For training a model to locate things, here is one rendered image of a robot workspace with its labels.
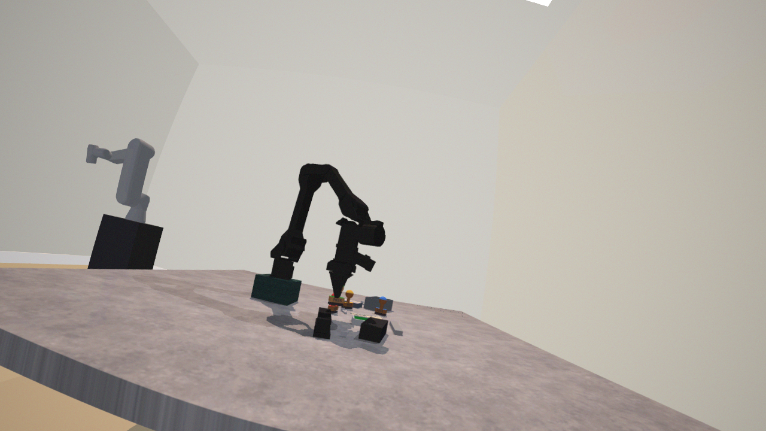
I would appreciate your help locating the wooden stamp with yellow knob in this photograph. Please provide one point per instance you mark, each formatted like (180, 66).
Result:
(348, 304)

